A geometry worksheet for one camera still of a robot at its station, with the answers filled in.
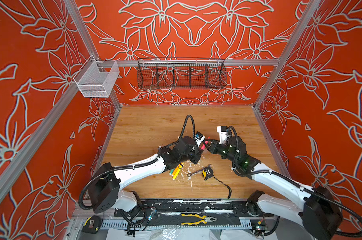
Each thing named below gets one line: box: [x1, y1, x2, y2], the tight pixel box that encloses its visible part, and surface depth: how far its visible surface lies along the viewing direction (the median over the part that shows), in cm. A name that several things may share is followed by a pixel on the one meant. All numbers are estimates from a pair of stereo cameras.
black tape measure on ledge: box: [81, 215, 102, 234], surface depth 69 cm
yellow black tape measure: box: [202, 167, 214, 181], surface depth 84 cm
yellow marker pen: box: [172, 163, 183, 180], surface depth 86 cm
